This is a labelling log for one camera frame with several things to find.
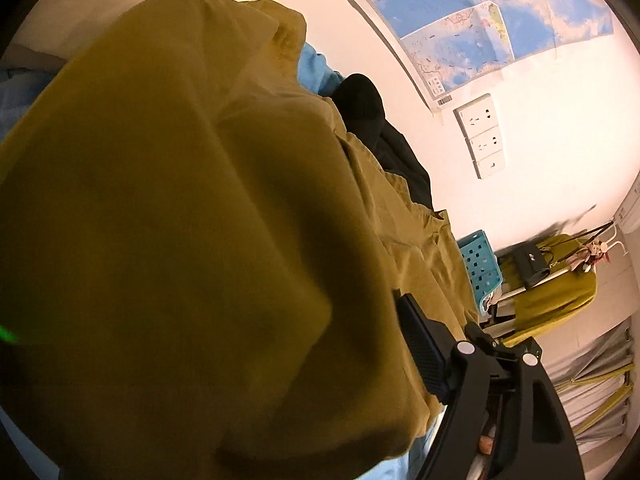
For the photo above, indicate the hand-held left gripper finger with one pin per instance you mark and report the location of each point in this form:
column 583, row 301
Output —
column 421, row 346

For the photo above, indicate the olive jacket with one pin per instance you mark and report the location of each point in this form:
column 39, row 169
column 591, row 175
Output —
column 175, row 210

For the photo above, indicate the teal perforated basket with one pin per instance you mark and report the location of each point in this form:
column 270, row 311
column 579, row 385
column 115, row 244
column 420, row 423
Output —
column 480, row 265

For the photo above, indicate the small black bag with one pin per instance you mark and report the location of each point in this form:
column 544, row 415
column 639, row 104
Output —
column 530, row 264

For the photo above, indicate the yellow-green hanging garment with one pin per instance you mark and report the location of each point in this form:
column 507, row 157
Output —
column 555, row 305

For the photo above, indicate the grey fabric storage box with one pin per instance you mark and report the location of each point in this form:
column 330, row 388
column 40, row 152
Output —
column 595, row 375

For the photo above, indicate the small hanging charm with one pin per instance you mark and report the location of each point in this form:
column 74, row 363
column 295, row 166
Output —
column 592, row 254

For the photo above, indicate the black cloth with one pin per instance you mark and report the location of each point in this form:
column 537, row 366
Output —
column 370, row 110

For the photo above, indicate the white appliance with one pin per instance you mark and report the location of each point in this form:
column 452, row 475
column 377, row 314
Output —
column 631, row 210

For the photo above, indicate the white wall socket panel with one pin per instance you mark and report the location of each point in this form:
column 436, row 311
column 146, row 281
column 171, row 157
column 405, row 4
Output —
column 481, row 135

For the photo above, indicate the colourful wall map poster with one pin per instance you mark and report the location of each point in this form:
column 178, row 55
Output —
column 450, row 10

